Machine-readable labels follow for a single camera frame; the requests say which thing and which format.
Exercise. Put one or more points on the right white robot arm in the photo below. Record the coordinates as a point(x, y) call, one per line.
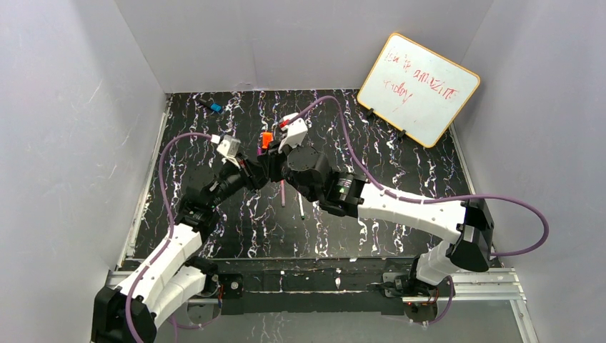
point(462, 226)

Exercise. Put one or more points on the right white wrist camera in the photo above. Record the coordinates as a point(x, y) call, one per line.
point(294, 130)

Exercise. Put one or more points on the white whiteboard orange frame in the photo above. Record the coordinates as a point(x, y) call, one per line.
point(416, 90)

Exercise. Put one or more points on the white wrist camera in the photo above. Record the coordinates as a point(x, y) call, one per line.
point(294, 130)
point(227, 146)

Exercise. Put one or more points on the pink pen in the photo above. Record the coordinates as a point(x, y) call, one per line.
point(282, 193)

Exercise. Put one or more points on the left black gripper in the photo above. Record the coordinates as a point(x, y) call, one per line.
point(253, 170)

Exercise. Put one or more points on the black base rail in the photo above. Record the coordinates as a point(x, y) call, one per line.
point(304, 285)

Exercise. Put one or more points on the white pen green tip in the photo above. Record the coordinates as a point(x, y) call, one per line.
point(301, 207)

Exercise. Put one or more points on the blue capped black marker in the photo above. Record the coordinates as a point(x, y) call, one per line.
point(211, 106)

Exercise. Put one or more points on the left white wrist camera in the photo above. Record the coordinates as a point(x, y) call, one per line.
point(227, 146)

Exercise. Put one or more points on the orange marker cap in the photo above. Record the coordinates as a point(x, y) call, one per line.
point(266, 138)

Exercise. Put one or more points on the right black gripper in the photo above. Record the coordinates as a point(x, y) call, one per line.
point(275, 158)

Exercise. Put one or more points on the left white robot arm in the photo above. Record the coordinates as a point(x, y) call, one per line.
point(133, 310)

